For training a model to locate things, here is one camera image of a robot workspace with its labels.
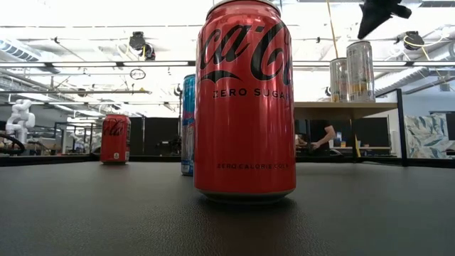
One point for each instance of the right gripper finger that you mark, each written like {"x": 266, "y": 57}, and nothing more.
{"x": 377, "y": 12}
{"x": 402, "y": 11}

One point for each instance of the Celsius Tropical Vibe can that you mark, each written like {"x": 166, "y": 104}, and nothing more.
{"x": 360, "y": 71}

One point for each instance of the white Celsius can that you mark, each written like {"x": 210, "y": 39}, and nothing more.
{"x": 337, "y": 81}

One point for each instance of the red Coca-Cola Zero can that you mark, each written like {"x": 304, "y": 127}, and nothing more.
{"x": 114, "y": 142}
{"x": 245, "y": 135}

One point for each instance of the blue Red Bull can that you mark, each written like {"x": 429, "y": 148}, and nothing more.
{"x": 187, "y": 124}

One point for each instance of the black background robot arm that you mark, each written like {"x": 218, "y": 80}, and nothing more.
{"x": 170, "y": 145}

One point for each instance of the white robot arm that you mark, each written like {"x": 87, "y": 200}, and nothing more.
{"x": 20, "y": 121}

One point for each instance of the wooden shelf black legs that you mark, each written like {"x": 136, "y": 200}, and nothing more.
{"x": 337, "y": 110}

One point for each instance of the leaf-pattern cloth panel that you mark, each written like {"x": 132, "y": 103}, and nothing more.
{"x": 426, "y": 137}

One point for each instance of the person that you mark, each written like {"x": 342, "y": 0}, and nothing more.
{"x": 328, "y": 133}

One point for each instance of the black metal stand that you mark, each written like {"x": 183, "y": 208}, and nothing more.
{"x": 177, "y": 90}

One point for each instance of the black room partition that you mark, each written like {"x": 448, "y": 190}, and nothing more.
{"x": 156, "y": 131}

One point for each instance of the long ceiling light bar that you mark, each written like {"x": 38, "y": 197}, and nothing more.
{"x": 85, "y": 64}

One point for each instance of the gray ceiling pipe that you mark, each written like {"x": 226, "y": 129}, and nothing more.
{"x": 71, "y": 91}

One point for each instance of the black aluminium table frame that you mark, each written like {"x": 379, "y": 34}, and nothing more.
{"x": 53, "y": 160}

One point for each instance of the white ceiling air duct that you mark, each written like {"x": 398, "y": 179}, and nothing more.
{"x": 17, "y": 51}

